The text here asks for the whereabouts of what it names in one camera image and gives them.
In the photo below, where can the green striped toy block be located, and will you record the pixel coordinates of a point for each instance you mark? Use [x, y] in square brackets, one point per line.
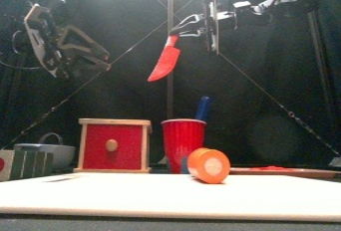
[31, 165]

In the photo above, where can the silver frame bracket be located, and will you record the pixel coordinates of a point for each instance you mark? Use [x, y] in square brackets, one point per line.
[336, 162]

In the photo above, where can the red plastic cup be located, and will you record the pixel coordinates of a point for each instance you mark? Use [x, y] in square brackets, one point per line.
[182, 138]

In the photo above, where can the orange toy carrot green top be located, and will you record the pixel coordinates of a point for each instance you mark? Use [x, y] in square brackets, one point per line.
[208, 166]

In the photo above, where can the wooden box red front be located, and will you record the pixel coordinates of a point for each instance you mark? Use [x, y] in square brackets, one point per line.
[97, 142]

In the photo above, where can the red toy knife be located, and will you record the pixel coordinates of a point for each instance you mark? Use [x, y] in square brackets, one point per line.
[166, 60]

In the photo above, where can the white cutting board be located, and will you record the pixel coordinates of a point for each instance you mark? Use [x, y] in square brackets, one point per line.
[132, 195]

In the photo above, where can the grey vertical frame pole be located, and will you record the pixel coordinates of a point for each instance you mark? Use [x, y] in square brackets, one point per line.
[170, 99]

